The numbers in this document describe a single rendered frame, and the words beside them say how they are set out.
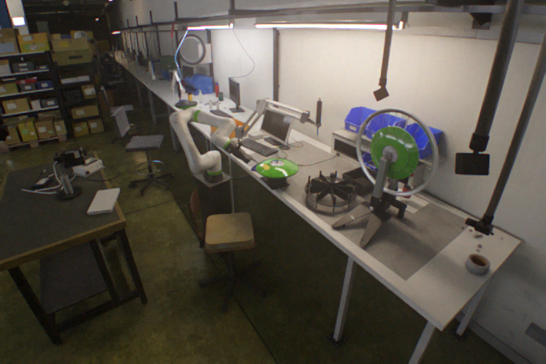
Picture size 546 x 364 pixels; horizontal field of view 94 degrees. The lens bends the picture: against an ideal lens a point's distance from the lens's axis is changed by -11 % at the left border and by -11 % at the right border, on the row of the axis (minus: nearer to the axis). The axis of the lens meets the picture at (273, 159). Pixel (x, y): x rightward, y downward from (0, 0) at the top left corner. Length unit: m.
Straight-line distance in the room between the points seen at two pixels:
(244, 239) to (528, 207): 1.81
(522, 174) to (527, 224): 0.31
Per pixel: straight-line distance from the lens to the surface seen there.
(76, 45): 6.82
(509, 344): 2.72
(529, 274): 2.34
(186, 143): 2.34
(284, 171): 2.01
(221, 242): 2.13
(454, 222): 2.11
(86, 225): 1.98
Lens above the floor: 2.01
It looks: 25 degrees down
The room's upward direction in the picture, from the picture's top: straight up
